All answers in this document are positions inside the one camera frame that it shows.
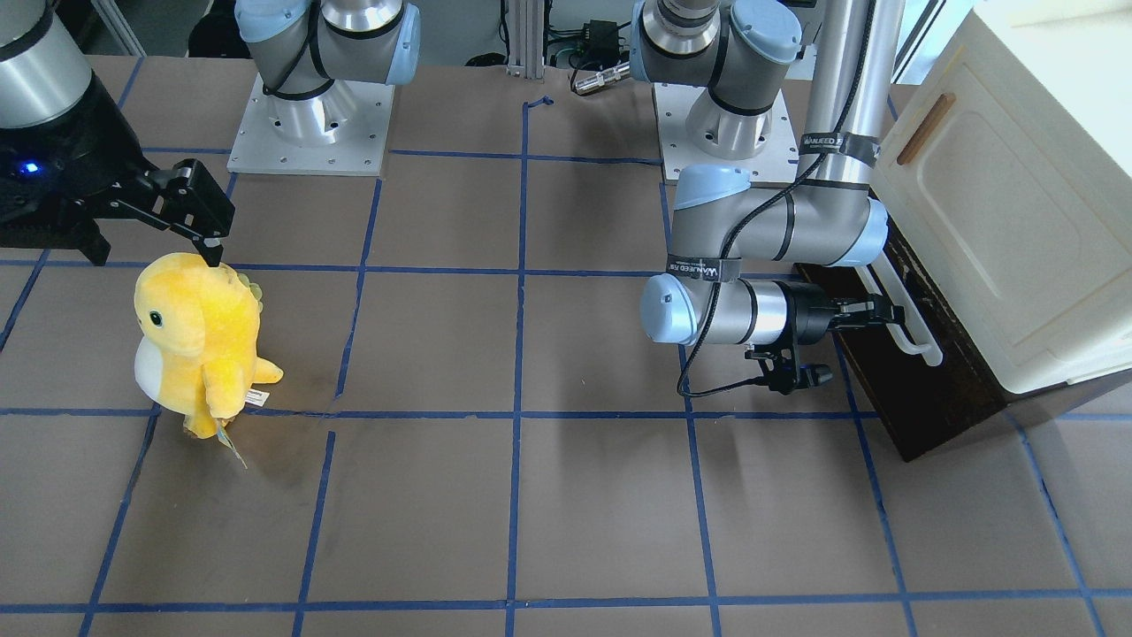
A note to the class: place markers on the black gripper body near drawer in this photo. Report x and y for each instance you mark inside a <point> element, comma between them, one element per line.
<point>808,316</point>

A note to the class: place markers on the black gripper finger plush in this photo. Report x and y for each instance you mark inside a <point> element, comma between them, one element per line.
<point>185,199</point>

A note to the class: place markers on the black gripper finger drawer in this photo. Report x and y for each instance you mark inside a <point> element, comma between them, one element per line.
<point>874,310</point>

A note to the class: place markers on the black gripper body near plush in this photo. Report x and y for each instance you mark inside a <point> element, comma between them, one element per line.
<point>99,149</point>

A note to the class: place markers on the dark wooden drawer white handle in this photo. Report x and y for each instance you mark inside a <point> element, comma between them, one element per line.
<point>921,374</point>

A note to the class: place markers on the silver robot arm near drawer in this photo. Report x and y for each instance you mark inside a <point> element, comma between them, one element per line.
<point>739,53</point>

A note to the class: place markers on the silver robot arm near plush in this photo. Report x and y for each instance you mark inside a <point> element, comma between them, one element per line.
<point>301,48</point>

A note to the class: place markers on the yellow plush dinosaur toy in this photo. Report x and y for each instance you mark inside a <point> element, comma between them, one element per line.
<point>198,356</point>

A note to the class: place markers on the cream cabinet box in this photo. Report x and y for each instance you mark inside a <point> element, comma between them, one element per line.
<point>1008,175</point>

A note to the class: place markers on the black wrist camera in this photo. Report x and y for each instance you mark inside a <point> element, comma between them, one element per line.
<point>780,371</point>

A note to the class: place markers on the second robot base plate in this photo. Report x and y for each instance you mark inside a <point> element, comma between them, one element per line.
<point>693,129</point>

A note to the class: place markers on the square robot base plate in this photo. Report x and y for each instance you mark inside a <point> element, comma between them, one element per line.
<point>341,133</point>

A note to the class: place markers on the aluminium frame post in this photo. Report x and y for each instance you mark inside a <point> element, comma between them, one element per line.
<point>526,34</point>

